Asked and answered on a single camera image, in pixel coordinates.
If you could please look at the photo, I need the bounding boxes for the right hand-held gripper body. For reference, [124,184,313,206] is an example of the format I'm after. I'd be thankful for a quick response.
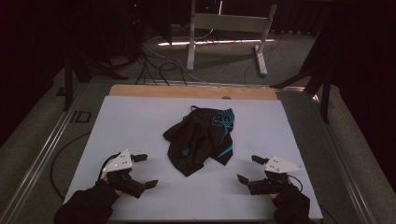
[247,155,304,196]

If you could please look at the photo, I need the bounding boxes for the metal floor rail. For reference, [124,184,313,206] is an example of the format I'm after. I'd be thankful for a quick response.
[0,83,89,224]
[275,86,378,224]

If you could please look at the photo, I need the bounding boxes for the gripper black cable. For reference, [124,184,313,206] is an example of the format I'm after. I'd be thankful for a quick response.
[288,174,304,192]
[97,152,121,182]

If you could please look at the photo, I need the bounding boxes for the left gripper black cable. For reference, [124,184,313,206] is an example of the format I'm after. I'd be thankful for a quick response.
[97,152,121,182]

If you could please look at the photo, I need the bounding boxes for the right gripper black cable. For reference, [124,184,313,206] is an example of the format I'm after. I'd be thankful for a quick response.
[288,174,304,192]

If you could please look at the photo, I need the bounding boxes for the person's right hand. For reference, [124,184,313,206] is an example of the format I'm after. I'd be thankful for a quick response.
[269,176,297,201]

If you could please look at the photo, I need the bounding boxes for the white metal desk frame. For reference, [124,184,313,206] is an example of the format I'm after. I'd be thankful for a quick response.
[186,0,278,77]

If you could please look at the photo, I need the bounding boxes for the black shorts with blue print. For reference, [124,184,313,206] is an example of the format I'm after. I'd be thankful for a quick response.
[163,105,236,177]

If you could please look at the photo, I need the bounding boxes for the black tripod stand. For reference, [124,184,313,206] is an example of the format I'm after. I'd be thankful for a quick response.
[61,46,129,112]
[269,29,333,124]

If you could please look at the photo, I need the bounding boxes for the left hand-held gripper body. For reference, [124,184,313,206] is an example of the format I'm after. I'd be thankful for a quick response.
[101,148,148,200]

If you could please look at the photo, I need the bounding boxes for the person's left hand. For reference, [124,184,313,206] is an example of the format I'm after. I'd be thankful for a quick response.
[102,174,124,197]

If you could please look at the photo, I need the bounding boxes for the white board mat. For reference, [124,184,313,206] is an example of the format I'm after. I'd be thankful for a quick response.
[64,95,323,221]

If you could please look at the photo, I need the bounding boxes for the bundle of floor cables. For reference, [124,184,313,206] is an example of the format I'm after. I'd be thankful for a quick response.
[134,38,202,87]

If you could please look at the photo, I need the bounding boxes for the thin black floor cable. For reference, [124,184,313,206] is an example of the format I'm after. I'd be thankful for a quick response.
[49,132,92,202]

